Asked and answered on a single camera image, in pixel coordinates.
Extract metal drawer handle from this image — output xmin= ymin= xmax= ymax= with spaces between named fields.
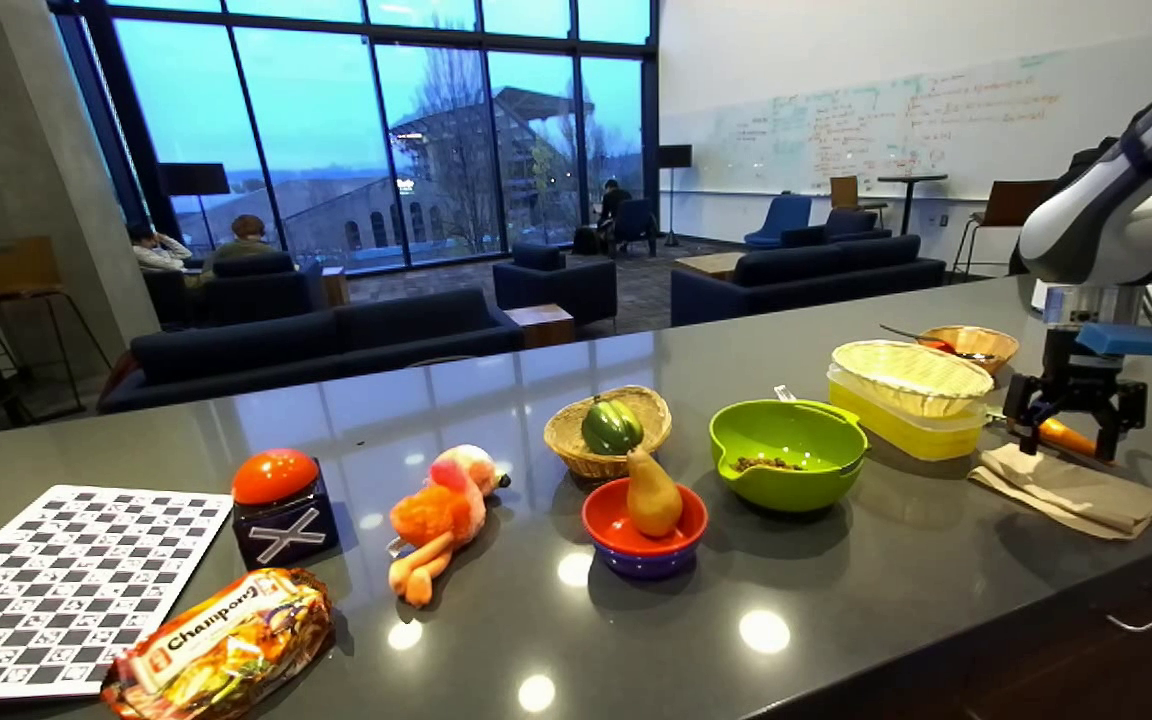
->
xmin=1106 ymin=586 xmax=1152 ymax=638

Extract long dark sofa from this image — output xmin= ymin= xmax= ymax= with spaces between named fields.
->
xmin=98 ymin=282 xmax=527 ymax=417

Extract checkerboard calibration sheet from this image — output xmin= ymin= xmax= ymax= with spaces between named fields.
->
xmin=0 ymin=478 xmax=235 ymax=706

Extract dark blue armchair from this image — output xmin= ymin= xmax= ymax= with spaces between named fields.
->
xmin=488 ymin=241 xmax=621 ymax=331

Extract dark wood counter cabinet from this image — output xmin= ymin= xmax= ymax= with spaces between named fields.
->
xmin=751 ymin=531 xmax=1152 ymax=720

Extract green plastic bowl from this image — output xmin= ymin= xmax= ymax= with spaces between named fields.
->
xmin=705 ymin=395 xmax=872 ymax=518

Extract brown chair metal legs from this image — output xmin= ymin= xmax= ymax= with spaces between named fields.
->
xmin=951 ymin=174 xmax=1065 ymax=278

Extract green toy vegetable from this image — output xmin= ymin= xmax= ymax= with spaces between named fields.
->
xmin=580 ymin=392 xmax=649 ymax=461

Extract low wooden coffee table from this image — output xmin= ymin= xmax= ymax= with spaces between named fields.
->
xmin=506 ymin=298 xmax=580 ymax=353

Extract white upright box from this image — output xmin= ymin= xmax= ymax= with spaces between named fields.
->
xmin=1028 ymin=273 xmax=1073 ymax=323

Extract orange pink plush toy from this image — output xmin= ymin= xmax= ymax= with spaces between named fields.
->
xmin=385 ymin=441 xmax=513 ymax=613

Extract small wicker basket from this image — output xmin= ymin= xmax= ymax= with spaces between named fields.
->
xmin=541 ymin=384 xmax=678 ymax=484

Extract seated person by window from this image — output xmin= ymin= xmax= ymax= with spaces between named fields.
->
xmin=591 ymin=174 xmax=640 ymax=251

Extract black monitor on stand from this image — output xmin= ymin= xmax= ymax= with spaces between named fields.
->
xmin=153 ymin=160 xmax=232 ymax=257

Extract dark occupied armchair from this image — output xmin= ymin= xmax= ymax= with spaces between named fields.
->
xmin=141 ymin=251 xmax=328 ymax=331

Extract yellow toy pear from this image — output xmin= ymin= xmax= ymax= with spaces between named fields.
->
xmin=621 ymin=444 xmax=687 ymax=544

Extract beige cloth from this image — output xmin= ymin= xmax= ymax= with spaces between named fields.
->
xmin=969 ymin=441 xmax=1152 ymax=548

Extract person in dark top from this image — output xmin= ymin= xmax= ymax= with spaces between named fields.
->
xmin=209 ymin=212 xmax=284 ymax=267

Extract orange toy carrot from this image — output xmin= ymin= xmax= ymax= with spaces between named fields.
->
xmin=1035 ymin=410 xmax=1106 ymax=461

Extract orange snack packet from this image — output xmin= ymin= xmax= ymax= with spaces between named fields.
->
xmin=102 ymin=568 xmax=335 ymax=720

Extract dark armchair by window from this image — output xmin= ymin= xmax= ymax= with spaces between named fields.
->
xmin=569 ymin=194 xmax=664 ymax=261

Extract wooden bar stool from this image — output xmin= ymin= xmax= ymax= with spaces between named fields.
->
xmin=0 ymin=236 xmax=117 ymax=410

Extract wooden chair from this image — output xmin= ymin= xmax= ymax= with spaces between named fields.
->
xmin=824 ymin=171 xmax=867 ymax=216

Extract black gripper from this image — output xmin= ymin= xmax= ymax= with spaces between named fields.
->
xmin=999 ymin=329 xmax=1152 ymax=465

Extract dark blue sofa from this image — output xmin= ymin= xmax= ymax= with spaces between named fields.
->
xmin=668 ymin=232 xmax=951 ymax=329

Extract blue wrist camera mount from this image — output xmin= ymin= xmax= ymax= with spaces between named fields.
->
xmin=1073 ymin=320 xmax=1152 ymax=367

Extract person in white shirt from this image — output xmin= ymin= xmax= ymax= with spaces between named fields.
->
xmin=130 ymin=223 xmax=198 ymax=278

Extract small wooden side table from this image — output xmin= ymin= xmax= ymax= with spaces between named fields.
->
xmin=317 ymin=263 xmax=354 ymax=312

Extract small red bowl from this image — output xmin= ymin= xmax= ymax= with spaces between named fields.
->
xmin=575 ymin=476 xmax=712 ymax=583

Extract yellow plastic container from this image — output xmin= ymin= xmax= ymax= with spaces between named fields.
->
xmin=824 ymin=376 xmax=998 ymax=466

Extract black box orange button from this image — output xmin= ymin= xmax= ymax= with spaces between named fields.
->
xmin=230 ymin=444 xmax=343 ymax=570

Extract large wicker bowl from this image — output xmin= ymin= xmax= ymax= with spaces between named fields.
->
xmin=918 ymin=320 xmax=1026 ymax=384

